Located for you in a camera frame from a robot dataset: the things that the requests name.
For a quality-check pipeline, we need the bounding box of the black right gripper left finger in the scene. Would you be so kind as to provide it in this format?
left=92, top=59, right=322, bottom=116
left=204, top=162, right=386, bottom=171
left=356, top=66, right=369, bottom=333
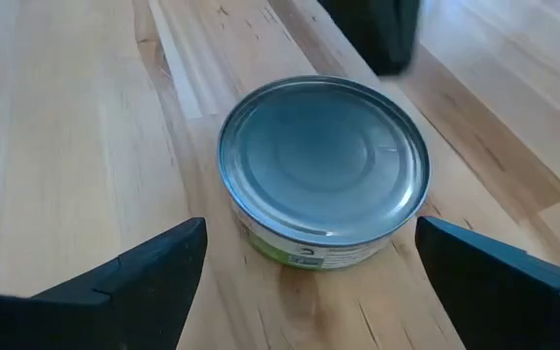
left=0, top=217, right=209, bottom=350

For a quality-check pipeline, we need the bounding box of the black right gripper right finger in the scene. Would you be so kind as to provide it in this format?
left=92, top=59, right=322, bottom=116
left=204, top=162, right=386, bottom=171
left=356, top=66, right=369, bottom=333
left=414, top=215, right=560, bottom=350

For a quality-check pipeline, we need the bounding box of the plain silver-topped tuna can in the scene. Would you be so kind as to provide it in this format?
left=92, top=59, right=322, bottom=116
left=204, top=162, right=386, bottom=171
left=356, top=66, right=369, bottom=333
left=216, top=74, right=431, bottom=271

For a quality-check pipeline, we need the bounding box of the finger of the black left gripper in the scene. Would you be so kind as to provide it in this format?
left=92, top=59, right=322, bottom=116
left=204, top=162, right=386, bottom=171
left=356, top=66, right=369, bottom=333
left=317, top=0, right=422, bottom=77

